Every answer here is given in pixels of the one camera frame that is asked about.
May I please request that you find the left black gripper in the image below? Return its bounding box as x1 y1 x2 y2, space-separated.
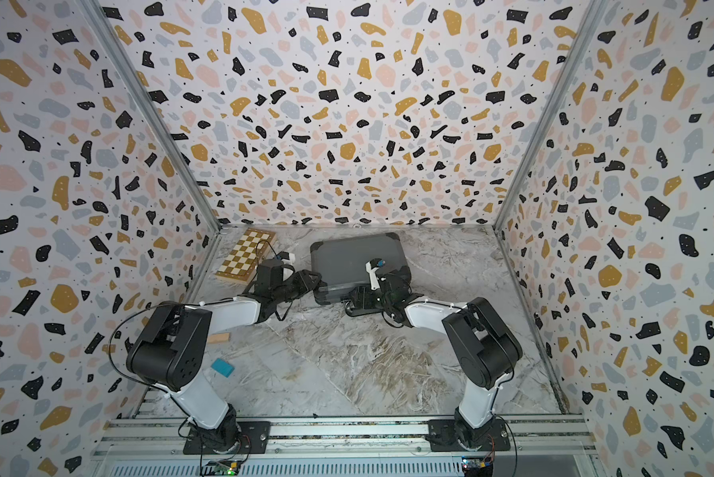
272 270 320 306

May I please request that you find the grey poker set case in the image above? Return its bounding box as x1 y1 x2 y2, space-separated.
310 233 412 305

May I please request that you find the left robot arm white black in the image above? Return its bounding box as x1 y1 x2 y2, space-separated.
126 258 321 453

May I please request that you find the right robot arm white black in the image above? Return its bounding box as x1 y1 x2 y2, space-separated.
345 273 523 450

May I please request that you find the wooden chess board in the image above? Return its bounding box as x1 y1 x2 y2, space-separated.
215 229 277 283

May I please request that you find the small wooden block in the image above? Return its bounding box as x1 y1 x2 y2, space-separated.
207 333 231 345

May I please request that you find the teal small block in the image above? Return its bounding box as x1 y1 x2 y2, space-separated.
211 358 235 378

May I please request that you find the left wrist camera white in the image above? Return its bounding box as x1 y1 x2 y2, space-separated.
275 252 295 266

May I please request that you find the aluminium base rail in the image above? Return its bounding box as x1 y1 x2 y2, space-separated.
89 415 605 476

